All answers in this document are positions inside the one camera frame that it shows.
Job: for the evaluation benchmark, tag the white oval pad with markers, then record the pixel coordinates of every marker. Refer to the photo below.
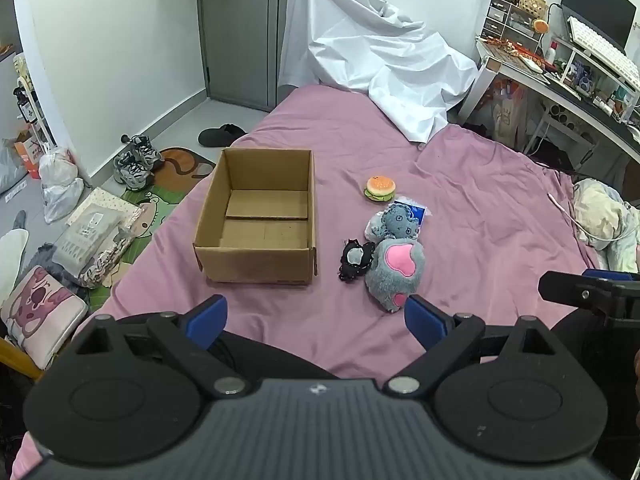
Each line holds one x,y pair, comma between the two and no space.
11,260

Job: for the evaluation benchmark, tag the person's dark pants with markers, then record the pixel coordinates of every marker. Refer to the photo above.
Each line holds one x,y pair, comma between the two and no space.
270,355

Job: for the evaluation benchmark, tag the printed tote bag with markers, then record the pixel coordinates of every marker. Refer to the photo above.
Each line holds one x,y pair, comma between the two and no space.
507,112

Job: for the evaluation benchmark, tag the brown cardboard box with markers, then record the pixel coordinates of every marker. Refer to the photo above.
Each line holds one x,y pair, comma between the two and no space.
260,266

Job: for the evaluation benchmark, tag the pink cartoon cushion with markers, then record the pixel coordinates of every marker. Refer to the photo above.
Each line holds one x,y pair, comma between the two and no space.
37,315

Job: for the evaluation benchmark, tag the small drawer organizer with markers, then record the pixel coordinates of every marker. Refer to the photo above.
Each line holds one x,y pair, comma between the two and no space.
500,17

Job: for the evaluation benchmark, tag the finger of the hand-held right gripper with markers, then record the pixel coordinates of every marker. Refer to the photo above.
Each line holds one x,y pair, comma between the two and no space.
580,287

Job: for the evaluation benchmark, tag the clear crumpled plastic bag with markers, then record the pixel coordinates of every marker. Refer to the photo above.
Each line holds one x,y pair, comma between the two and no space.
62,200

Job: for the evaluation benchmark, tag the black slipper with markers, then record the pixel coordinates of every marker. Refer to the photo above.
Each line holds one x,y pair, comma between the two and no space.
217,135

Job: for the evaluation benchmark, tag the grey plastic bag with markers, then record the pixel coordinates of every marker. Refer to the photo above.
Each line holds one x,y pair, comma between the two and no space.
10,165

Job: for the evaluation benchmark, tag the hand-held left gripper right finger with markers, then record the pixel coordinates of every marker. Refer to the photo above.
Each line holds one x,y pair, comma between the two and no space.
424,322

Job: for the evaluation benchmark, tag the white storage rack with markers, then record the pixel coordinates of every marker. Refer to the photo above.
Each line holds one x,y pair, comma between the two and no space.
37,125

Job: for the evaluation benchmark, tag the white plastic bag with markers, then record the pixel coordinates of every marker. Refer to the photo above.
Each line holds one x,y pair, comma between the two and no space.
57,165

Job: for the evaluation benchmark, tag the dark spray bottle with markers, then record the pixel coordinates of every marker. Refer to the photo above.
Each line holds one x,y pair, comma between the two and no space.
24,105

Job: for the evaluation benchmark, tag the beige crumpled blanket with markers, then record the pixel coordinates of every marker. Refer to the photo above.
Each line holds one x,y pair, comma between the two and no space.
600,215

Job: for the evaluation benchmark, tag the white bottle with red cap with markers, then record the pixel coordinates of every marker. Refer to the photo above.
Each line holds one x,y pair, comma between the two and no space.
551,55

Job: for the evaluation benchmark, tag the small orange plush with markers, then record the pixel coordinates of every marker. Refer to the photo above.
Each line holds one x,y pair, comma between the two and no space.
540,26

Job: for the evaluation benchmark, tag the white cloth cover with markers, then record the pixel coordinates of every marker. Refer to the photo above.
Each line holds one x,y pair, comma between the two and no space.
360,45

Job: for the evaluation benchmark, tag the blue-grey plush doll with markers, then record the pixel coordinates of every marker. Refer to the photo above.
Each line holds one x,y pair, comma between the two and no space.
397,222

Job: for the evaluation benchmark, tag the white keyboard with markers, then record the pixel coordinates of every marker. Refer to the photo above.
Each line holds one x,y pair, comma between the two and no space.
602,52

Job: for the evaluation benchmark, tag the black lace cloth item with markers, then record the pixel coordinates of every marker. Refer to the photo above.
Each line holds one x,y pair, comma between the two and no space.
350,267

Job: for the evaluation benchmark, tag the floral patterned package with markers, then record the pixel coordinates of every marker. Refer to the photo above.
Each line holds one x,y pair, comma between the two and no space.
107,260

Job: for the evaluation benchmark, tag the cream dotted package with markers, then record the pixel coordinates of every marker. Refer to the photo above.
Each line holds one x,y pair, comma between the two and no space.
117,205

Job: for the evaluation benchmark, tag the wicker basket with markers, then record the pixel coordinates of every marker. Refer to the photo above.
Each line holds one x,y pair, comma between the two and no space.
532,2

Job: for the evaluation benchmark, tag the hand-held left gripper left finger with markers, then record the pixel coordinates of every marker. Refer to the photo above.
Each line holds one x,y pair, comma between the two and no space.
206,321

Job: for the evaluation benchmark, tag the white monitor riser shelf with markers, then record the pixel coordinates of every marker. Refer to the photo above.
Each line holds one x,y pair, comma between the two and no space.
570,50

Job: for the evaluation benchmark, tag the black monitor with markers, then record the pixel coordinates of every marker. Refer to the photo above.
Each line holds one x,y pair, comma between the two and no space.
597,0

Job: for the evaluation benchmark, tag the grey paw plush toy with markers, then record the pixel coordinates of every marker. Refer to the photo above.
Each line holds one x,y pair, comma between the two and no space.
390,282

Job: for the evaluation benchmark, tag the burger plush toy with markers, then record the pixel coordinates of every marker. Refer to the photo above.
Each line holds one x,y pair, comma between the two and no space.
380,189

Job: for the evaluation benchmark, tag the dark grey fuzzy rug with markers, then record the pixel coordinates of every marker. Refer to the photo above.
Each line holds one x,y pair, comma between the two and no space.
42,257

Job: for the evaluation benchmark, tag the grey door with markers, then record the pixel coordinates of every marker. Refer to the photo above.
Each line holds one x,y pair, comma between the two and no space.
235,30

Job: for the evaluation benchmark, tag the clear package with grey cloth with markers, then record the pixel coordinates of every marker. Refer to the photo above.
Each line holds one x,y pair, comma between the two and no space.
85,245

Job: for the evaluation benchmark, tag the orange and white carton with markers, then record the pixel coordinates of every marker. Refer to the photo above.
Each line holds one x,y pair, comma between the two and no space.
29,152

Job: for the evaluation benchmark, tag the white desk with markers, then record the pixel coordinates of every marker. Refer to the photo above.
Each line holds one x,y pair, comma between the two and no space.
560,90

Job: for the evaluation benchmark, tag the cartoon floor mat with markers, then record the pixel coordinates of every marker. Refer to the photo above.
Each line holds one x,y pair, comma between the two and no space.
167,195

